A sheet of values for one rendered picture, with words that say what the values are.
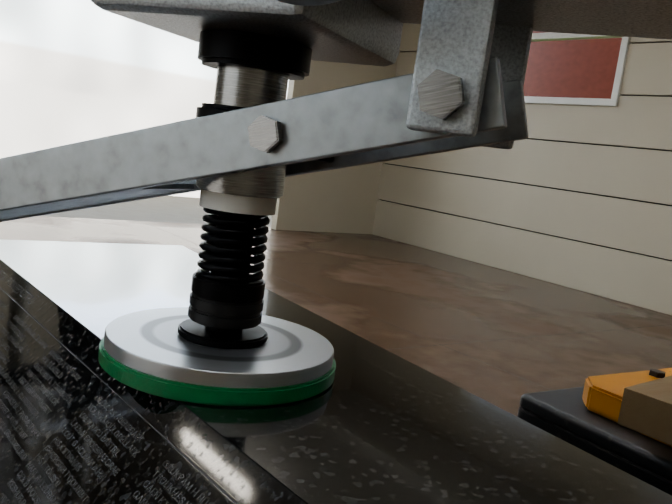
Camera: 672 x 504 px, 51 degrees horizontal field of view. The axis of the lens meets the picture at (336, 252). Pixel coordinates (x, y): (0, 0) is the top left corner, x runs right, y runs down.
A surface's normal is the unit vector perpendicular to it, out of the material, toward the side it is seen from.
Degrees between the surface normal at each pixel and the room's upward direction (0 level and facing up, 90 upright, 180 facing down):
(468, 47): 90
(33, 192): 90
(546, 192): 90
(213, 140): 90
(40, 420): 45
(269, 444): 0
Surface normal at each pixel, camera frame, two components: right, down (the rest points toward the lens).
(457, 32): -0.39, 0.08
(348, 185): 0.60, 0.19
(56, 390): -0.45, -0.71
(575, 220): -0.79, -0.02
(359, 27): 0.91, 0.18
